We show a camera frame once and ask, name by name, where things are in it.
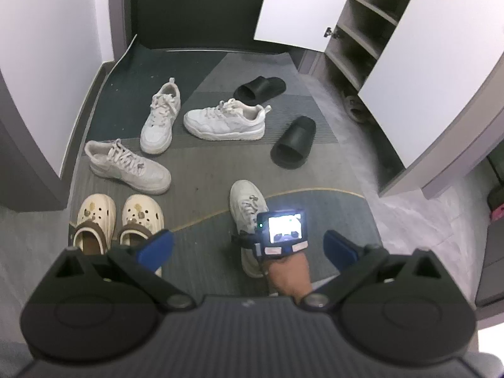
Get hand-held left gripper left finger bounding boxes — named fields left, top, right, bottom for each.
left=33, top=229, right=196, bottom=311

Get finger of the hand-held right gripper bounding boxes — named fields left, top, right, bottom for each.
left=232, top=233, right=257, bottom=250

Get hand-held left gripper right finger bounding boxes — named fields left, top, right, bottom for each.
left=301, top=230, right=469, bottom=311

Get cream clog brown insole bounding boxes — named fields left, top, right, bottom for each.
left=117, top=194, right=165, bottom=276
left=71, top=194, right=117, bottom=255

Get white chunky sneaker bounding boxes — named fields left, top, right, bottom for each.
left=183, top=99, right=272, bottom=141
left=229, top=180, right=272, bottom=278

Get white sneaker grey side patch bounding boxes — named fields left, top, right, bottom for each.
left=84, top=139, right=172, bottom=195

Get black slide sandal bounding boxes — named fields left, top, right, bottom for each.
left=233, top=76, right=286, bottom=101
left=270, top=117, right=317, bottom=170

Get white perforated-toe sneaker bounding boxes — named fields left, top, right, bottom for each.
left=140, top=78, right=182, bottom=155

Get person's right hand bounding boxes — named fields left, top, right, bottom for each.
left=262, top=251, right=314, bottom=302

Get grey green floor mat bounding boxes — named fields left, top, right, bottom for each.
left=67, top=33, right=384, bottom=296

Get brown sandal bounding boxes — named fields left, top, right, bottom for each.
left=342, top=92, right=373, bottom=124

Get dark entrance door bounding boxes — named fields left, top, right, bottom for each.
left=124, top=0, right=276, bottom=54

